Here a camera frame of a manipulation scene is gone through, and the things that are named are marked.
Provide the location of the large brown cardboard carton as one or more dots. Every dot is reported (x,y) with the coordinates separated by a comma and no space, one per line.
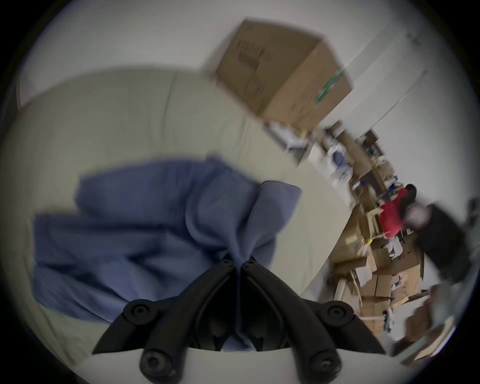
(279,75)

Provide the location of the blue garment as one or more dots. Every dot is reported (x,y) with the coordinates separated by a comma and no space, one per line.
(150,232)

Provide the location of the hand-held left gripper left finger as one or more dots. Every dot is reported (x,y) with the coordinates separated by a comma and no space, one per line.
(176,311)

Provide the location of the pile of cardboard cartons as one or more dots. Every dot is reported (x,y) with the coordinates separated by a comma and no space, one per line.
(378,277)

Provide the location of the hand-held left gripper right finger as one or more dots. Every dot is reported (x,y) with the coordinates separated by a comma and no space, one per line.
(296,311)

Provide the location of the bed with pale green sheet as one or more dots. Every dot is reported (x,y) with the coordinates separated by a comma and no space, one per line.
(112,120)

